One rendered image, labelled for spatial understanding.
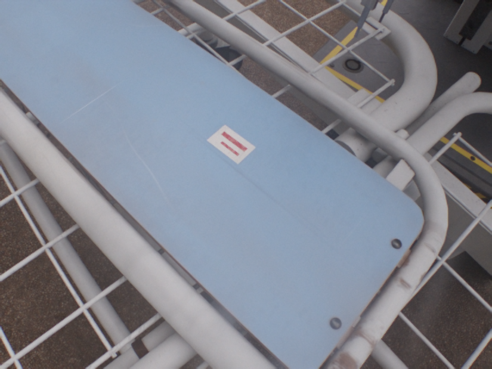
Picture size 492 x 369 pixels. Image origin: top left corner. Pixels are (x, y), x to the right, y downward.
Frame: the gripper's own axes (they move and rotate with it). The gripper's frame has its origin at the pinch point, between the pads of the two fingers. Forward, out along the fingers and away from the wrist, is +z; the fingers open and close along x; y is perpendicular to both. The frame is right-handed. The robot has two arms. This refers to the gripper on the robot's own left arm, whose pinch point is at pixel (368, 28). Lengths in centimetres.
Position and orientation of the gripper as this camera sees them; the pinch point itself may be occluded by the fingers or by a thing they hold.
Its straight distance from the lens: 38.9
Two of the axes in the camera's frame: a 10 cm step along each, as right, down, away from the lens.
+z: -1.6, 5.8, 8.0
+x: -6.7, 5.3, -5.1
